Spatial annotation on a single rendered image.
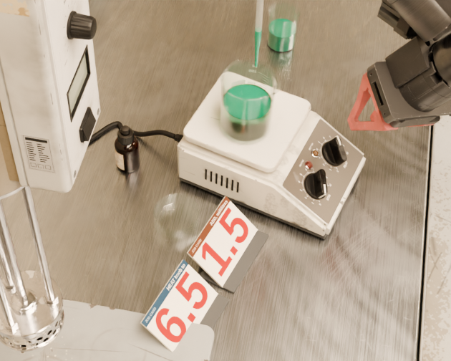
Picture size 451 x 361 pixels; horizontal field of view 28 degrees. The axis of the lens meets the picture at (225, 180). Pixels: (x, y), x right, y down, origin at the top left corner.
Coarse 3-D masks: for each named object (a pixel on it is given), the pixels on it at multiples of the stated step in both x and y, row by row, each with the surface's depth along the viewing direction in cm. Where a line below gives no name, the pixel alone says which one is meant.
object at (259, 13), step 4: (260, 0) 89; (256, 4) 90; (260, 4) 90; (256, 8) 91; (260, 8) 90; (256, 12) 91; (260, 12) 91; (256, 16) 91; (260, 16) 91; (256, 20) 92; (260, 20) 92; (256, 24) 92; (260, 24) 92; (256, 28) 93; (260, 28) 92
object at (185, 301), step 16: (192, 272) 99; (176, 288) 98; (192, 288) 99; (208, 288) 100; (176, 304) 97; (192, 304) 98; (160, 320) 96; (176, 320) 97; (192, 320) 98; (160, 336) 95; (176, 336) 96
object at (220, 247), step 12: (228, 204) 105; (228, 216) 104; (240, 216) 105; (216, 228) 103; (228, 228) 104; (240, 228) 105; (252, 228) 106; (204, 240) 101; (216, 240) 102; (228, 240) 103; (240, 240) 104; (204, 252) 101; (216, 252) 102; (228, 252) 103; (204, 264) 101; (216, 264) 102; (228, 264) 103; (216, 276) 101
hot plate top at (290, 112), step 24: (216, 96) 108; (288, 96) 108; (192, 120) 106; (216, 120) 106; (288, 120) 106; (216, 144) 103; (240, 144) 104; (264, 144) 104; (288, 144) 104; (264, 168) 102
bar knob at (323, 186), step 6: (312, 174) 105; (318, 174) 104; (324, 174) 104; (306, 180) 104; (312, 180) 105; (318, 180) 104; (324, 180) 104; (306, 186) 104; (312, 186) 104; (318, 186) 104; (324, 186) 103; (312, 192) 104; (318, 192) 104; (324, 192) 103; (318, 198) 104
